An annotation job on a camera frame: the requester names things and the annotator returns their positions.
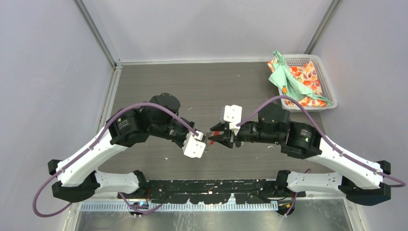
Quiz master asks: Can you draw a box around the red handled metal keyring holder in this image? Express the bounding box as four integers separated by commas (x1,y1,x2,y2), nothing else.
204,131,223,152

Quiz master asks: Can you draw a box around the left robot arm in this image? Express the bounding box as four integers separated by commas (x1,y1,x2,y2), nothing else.
48,93,205,203

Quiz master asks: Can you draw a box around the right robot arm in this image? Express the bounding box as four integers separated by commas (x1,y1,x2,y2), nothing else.
209,103,391,206

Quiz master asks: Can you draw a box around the green cloth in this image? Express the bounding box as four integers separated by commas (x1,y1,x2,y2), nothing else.
268,50,332,104

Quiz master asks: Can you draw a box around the orange patterned cloth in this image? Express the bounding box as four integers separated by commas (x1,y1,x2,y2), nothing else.
267,55,326,107

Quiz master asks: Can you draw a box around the white plastic basket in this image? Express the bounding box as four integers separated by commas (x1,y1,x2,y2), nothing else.
282,54,338,112

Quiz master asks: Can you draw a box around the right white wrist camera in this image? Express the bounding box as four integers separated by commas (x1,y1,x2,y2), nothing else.
220,105,242,135

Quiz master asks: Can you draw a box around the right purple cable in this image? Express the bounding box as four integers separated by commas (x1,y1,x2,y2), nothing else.
236,95,407,218

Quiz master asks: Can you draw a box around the purple cable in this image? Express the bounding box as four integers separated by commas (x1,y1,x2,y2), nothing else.
236,95,407,218
32,102,200,218

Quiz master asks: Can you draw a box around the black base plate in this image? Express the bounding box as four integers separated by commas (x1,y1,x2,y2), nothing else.
123,179,294,205

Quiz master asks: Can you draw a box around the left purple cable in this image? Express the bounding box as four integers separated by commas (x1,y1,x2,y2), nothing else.
32,102,200,218

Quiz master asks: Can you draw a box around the aluminium rail frame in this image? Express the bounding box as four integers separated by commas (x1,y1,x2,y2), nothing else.
71,180,357,202

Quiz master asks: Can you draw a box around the white slotted cable duct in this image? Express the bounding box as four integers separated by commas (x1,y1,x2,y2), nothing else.
79,201,278,212

